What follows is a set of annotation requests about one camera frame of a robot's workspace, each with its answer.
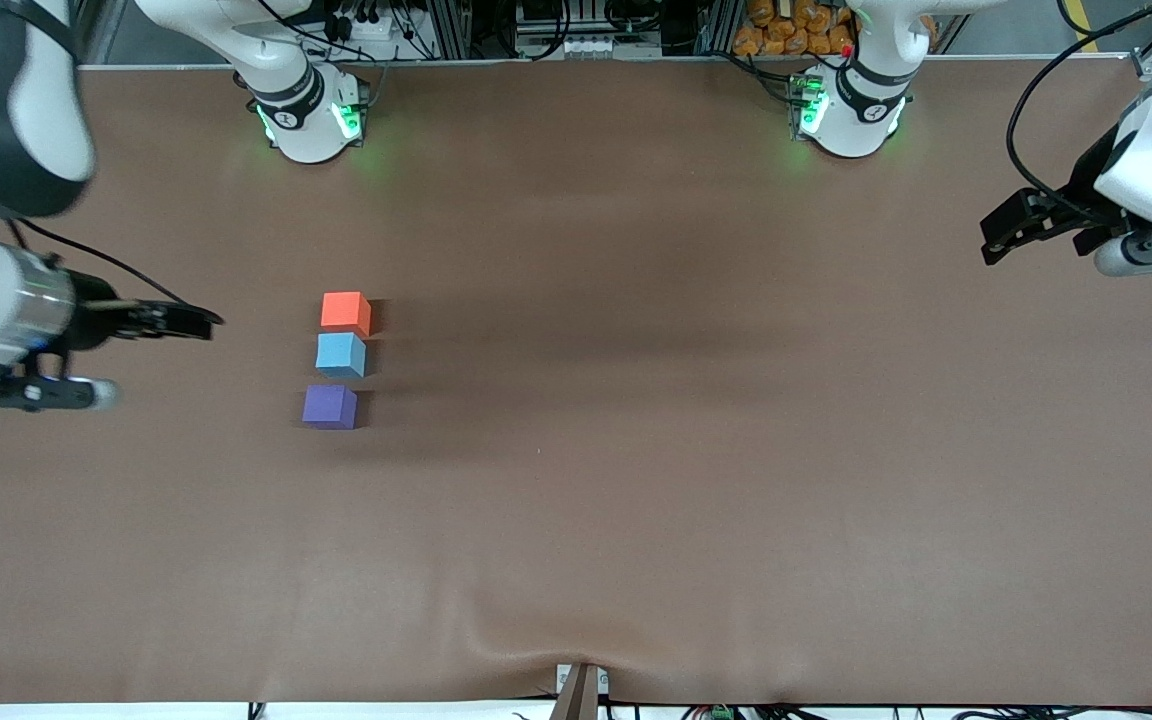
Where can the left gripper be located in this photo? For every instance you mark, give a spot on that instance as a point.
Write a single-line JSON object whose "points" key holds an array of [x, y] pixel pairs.
{"points": [[1078, 196]]}

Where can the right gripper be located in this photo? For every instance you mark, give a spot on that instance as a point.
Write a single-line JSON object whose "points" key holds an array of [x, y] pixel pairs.
{"points": [[94, 312]]}

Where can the blue foam block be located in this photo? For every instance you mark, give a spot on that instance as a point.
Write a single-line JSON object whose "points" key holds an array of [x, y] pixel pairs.
{"points": [[341, 355]]}

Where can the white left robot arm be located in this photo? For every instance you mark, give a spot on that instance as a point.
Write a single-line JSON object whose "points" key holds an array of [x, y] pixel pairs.
{"points": [[856, 110]]}

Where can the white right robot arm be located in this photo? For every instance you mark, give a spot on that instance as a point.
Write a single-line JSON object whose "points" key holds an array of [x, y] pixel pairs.
{"points": [[26, 110]]}

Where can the orange foam block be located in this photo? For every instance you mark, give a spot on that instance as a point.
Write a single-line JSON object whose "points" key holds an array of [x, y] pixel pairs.
{"points": [[346, 313]]}

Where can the purple foam block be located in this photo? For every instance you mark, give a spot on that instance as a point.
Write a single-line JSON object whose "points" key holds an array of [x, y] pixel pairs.
{"points": [[329, 407]]}

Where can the white terminal block row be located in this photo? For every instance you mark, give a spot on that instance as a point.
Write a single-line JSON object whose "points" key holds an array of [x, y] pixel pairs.
{"points": [[596, 46]]}

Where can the orange packets pile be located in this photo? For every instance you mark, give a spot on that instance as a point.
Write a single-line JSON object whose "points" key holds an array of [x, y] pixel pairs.
{"points": [[776, 30]]}

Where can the white power strip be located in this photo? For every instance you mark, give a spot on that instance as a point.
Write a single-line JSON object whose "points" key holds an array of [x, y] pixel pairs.
{"points": [[371, 27]]}

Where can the brown table mat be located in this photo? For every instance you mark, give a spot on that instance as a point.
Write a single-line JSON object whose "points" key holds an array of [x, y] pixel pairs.
{"points": [[636, 520]]}

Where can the green plug connector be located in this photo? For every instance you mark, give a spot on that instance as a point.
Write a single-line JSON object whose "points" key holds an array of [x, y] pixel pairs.
{"points": [[721, 713]]}

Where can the aluminium frame post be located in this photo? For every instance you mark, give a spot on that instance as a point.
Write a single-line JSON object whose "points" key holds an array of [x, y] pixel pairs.
{"points": [[451, 30]]}

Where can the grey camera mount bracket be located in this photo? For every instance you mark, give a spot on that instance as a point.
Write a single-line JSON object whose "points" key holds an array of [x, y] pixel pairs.
{"points": [[581, 695]]}

